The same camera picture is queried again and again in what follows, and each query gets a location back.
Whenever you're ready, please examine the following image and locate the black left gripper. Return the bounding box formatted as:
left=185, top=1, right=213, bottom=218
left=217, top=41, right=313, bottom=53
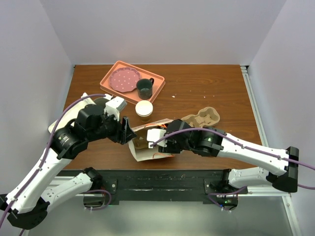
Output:
left=87, top=109, right=137, bottom=144

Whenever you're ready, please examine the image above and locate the cream paper gift bag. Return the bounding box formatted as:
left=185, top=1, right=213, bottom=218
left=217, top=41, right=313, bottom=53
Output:
left=128, top=118, right=174, bottom=162

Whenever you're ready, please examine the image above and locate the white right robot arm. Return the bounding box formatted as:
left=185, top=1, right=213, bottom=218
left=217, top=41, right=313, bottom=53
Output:
left=146, top=119, right=299, bottom=193

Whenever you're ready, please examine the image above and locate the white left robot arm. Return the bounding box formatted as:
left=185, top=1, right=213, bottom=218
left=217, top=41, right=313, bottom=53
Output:
left=0, top=94, right=136, bottom=230

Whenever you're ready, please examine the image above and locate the grey cylindrical utensil holder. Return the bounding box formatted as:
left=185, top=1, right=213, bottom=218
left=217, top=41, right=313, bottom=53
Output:
left=94, top=97, right=109, bottom=108

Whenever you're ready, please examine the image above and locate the beige pulp cup carrier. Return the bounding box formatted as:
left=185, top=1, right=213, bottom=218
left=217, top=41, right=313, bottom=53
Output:
left=181, top=107, right=220, bottom=128

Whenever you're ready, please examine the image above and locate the white rectangular plate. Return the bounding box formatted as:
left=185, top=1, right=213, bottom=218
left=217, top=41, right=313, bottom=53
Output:
left=56, top=101, right=87, bottom=131

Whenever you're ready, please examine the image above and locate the pink polka dot plate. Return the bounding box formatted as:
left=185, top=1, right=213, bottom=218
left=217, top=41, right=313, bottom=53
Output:
left=109, top=67, right=141, bottom=93

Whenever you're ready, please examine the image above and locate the dark green mug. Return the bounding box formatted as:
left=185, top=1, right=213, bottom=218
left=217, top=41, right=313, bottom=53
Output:
left=136, top=78, right=155, bottom=100

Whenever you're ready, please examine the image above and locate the salmon pink serving tray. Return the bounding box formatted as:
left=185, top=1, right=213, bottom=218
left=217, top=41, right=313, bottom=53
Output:
left=99, top=61, right=165, bottom=104

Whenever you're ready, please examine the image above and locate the black mounting base plate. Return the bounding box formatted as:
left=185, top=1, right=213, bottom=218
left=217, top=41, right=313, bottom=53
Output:
left=98, top=170, right=237, bottom=205

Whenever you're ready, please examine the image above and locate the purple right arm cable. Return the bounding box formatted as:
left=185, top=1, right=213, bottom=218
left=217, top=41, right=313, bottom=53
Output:
left=150, top=127, right=315, bottom=214

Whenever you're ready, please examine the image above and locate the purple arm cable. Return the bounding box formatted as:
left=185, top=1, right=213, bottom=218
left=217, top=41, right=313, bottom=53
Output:
left=150, top=127, right=315, bottom=214
left=0, top=93, right=113, bottom=236

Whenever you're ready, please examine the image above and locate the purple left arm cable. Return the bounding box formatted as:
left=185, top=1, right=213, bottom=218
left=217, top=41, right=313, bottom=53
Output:
left=0, top=93, right=113, bottom=236

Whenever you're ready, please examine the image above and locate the aluminium frame rail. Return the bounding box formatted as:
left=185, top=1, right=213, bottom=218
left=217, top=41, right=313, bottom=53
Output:
left=216, top=66, right=303, bottom=236

